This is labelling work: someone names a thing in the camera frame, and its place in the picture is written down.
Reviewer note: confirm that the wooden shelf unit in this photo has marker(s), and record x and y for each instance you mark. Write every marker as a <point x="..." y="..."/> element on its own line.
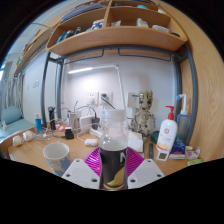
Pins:
<point x="116" y="35"/>

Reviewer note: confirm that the wooden wardrobe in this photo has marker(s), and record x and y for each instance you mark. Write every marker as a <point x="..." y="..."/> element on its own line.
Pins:
<point x="208" y="100"/>

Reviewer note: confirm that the grey metal bed frame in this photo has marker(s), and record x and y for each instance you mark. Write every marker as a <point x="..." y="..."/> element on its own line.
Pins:
<point x="192" y="100"/>

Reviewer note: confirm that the bed with teal sheet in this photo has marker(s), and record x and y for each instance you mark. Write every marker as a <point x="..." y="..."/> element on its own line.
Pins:
<point x="15" y="128"/>

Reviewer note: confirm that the black electric shaver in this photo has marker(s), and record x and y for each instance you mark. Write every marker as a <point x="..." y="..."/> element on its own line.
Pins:
<point x="52" y="118"/>

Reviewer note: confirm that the clear bottle with dark label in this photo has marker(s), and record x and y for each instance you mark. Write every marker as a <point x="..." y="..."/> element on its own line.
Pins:
<point x="113" y="153"/>

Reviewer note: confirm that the small green pack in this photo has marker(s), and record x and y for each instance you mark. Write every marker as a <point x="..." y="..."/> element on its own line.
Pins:
<point x="195" y="162"/>

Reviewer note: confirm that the pink white small packet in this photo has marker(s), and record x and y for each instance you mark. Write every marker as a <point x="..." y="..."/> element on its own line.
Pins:
<point x="192" y="154"/>

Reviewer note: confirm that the small white display device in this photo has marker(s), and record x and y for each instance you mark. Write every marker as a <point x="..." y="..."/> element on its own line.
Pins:
<point x="162" y="156"/>

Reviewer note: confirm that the clear blue spray bottle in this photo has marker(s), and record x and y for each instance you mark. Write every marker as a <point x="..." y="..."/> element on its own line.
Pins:
<point x="182" y="121"/>

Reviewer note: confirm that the white mug with blue print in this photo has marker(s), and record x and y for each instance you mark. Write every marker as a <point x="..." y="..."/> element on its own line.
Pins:
<point x="56" y="158"/>

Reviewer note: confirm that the small black jar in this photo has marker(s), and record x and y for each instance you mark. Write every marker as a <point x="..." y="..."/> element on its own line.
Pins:
<point x="69" y="133"/>

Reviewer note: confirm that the grey striped curtain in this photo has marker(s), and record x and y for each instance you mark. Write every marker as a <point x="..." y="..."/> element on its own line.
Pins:
<point x="11" y="96"/>

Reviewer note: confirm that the wooden bunk rail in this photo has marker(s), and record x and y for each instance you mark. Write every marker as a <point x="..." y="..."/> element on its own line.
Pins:
<point x="36" y="45"/>

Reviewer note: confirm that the white pump bottle red cap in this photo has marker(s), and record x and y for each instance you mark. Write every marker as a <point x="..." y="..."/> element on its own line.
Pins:
<point x="167" y="133"/>

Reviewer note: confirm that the white power strip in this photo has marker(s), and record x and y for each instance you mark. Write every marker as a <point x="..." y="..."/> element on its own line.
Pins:
<point x="95" y="133"/>

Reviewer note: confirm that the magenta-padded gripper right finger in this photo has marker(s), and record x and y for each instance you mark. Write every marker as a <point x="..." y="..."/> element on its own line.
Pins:
<point x="145" y="173"/>

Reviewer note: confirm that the wooden tree figurine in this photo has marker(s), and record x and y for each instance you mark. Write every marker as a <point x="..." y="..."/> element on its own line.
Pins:
<point x="143" y="115"/>

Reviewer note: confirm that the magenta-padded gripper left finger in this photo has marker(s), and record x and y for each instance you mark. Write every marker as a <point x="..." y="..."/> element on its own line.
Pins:
<point x="81" y="173"/>

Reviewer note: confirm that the white charger block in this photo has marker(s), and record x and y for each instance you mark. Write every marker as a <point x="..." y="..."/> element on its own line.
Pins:
<point x="86" y="122"/>

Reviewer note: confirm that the small blue bottle white cap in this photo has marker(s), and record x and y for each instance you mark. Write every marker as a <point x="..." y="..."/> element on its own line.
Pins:
<point x="38" y="124"/>

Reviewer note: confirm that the teal pillow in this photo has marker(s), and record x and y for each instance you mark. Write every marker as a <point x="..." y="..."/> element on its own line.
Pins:
<point x="11" y="115"/>

